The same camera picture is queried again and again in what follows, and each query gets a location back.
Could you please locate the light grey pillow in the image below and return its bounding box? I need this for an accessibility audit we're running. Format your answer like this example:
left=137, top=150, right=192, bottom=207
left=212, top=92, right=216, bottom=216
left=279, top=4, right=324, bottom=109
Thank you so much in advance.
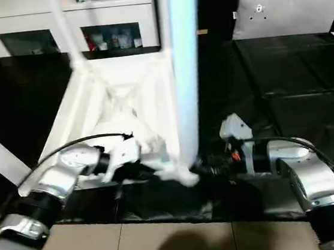
left=228, top=0, right=334, bottom=44

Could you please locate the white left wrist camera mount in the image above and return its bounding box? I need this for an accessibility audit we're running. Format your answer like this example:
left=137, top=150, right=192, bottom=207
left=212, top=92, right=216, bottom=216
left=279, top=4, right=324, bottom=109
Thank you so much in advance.
left=96, top=137, right=146, bottom=184

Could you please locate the white plastic table top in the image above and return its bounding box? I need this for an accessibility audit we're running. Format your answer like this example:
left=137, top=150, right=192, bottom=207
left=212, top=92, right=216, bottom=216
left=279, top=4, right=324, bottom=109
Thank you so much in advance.
left=3, top=49, right=200, bottom=207

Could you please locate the small red bottle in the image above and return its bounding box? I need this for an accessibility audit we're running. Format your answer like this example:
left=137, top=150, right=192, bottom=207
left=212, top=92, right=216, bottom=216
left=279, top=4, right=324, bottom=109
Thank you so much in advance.
left=86, top=33, right=98, bottom=52

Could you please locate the black work mat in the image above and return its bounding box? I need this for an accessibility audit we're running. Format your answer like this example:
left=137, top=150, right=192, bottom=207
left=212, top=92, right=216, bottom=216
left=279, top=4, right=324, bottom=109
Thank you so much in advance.
left=0, top=18, right=334, bottom=250

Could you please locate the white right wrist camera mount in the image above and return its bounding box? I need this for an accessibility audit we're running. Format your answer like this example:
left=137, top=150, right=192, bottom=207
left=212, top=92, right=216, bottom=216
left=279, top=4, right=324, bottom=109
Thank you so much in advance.
left=217, top=112, right=258, bottom=179

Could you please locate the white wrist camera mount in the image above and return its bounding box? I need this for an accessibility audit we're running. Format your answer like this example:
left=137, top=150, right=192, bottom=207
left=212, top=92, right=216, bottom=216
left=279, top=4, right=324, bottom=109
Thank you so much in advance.
left=217, top=112, right=258, bottom=179
left=96, top=137, right=146, bottom=184

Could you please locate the black sofa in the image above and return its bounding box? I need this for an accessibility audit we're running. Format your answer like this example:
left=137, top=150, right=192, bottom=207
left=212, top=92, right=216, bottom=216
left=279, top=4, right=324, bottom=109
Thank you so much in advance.
left=193, top=0, right=334, bottom=48

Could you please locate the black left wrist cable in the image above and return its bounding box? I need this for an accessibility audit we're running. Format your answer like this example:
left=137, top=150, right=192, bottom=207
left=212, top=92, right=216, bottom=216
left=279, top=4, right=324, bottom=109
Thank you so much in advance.
left=0, top=130, right=142, bottom=217

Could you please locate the white cabinet with glass doors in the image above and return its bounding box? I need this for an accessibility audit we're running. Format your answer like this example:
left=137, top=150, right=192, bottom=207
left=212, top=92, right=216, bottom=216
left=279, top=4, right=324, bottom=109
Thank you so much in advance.
left=0, top=0, right=162, bottom=65

